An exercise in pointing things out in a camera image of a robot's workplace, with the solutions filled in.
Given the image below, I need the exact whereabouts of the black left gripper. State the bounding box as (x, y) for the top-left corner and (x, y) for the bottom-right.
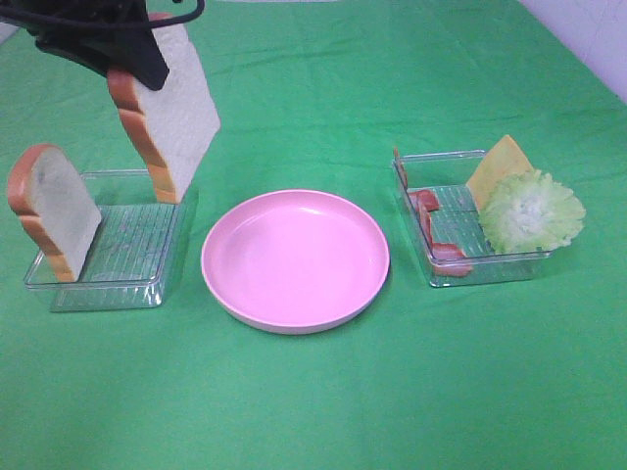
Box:
(9, 1), (169, 91)

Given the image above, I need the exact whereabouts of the bread slice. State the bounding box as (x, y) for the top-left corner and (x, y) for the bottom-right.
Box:
(7, 144), (102, 282)
(107, 24), (220, 204)

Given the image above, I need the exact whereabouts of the bacon strip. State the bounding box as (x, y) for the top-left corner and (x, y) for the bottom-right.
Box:
(393, 147), (440, 212)
(418, 210), (473, 277)

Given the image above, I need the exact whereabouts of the yellow cheese slice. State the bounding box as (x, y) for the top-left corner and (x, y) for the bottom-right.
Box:
(465, 134), (533, 211)

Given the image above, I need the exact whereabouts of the green lettuce leaf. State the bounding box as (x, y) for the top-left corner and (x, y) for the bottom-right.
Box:
(479, 170), (586, 255)

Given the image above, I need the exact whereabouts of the green tablecloth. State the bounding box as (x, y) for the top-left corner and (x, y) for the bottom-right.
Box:
(1, 1), (626, 469)

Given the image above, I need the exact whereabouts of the left clear plastic container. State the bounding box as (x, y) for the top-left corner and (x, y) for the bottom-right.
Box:
(24, 169), (198, 312)

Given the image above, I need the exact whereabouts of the clear plastic container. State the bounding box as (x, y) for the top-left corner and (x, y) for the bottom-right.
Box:
(24, 169), (198, 312)
(392, 150), (553, 287)

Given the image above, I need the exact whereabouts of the pink round plate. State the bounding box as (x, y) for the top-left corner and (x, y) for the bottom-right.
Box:
(200, 189), (390, 335)

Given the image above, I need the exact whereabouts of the right clear plastic container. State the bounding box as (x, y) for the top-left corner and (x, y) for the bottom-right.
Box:
(392, 150), (553, 287)

